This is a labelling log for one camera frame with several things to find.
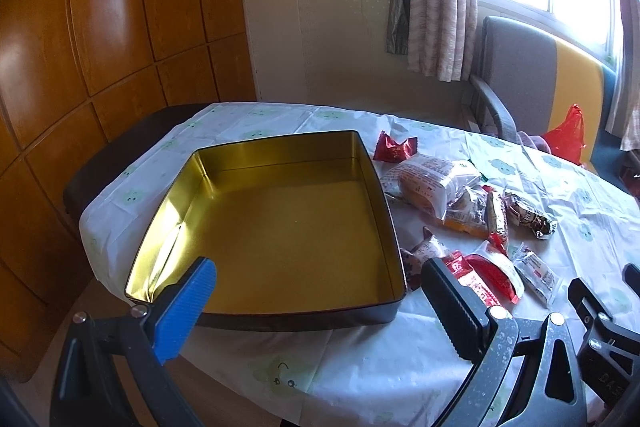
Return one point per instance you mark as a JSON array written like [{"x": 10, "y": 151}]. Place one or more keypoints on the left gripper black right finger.
[{"x": 471, "y": 326}]

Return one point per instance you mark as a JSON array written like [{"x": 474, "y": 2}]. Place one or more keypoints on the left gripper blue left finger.
[{"x": 179, "y": 306}]

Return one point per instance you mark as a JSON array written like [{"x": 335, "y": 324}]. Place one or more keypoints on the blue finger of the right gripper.
[{"x": 631, "y": 277}]

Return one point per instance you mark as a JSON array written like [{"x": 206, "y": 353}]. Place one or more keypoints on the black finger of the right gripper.
[{"x": 588, "y": 306}]

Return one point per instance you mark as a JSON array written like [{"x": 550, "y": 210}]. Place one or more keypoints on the small white sachet packet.
[{"x": 536, "y": 275}]

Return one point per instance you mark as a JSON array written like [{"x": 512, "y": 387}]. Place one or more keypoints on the red-ended cracker stick packet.
[{"x": 497, "y": 222}]

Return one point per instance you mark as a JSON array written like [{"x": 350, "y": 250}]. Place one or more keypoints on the floral white red snack packet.
[{"x": 413, "y": 260}]

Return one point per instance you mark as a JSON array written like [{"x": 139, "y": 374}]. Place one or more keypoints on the brown chocolate cake packet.
[{"x": 524, "y": 214}]

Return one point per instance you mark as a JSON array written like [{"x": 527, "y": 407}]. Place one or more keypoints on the yellow clear snack packet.
[{"x": 468, "y": 214}]

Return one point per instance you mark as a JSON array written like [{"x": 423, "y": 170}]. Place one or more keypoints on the large clear bread packet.
[{"x": 431, "y": 184}]

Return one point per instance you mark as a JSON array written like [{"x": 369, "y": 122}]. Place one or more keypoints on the small dark red candy wrapper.
[{"x": 389, "y": 150}]

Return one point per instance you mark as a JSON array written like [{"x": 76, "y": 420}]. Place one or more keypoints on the red white wafer packet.
[{"x": 498, "y": 272}]

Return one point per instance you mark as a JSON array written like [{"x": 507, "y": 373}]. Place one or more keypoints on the red plastic bag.
[{"x": 568, "y": 139}]

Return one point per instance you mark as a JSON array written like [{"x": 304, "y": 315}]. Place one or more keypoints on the gold metal tin box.
[{"x": 298, "y": 228}]

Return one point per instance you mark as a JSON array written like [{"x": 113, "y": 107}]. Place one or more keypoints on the grey yellow armchair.
[{"x": 526, "y": 80}]

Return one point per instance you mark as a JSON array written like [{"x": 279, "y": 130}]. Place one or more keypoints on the wooden wall panelling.
[{"x": 75, "y": 76}]

